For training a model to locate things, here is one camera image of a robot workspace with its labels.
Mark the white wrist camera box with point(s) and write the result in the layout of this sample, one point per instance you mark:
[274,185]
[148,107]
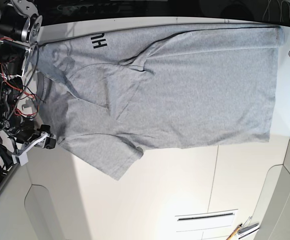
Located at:
[20,158]

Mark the white cable grommet plate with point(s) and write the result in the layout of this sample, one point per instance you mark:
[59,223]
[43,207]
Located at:
[205,221]

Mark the black power strip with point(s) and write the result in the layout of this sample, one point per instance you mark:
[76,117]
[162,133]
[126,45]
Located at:
[88,8]

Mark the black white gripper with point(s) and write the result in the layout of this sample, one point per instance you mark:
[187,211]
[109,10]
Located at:
[29,136]

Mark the grey T-shirt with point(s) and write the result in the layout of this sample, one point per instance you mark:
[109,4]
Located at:
[109,97]

